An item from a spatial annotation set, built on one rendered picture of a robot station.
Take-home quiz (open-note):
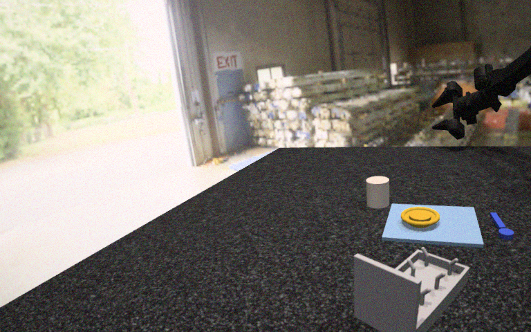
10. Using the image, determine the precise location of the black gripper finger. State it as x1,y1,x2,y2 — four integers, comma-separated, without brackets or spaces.
432,87,453,108
432,119,449,131

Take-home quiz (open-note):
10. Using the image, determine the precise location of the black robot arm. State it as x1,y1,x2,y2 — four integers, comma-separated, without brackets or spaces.
461,47,531,125

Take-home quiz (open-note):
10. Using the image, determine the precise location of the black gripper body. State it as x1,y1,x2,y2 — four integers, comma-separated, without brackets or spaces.
447,81,479,140

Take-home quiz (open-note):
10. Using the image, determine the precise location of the light blue flat mat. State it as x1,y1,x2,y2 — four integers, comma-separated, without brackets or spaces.
382,203,483,248

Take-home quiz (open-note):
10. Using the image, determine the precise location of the grey dish rack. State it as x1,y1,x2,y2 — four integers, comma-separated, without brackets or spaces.
353,247,470,332

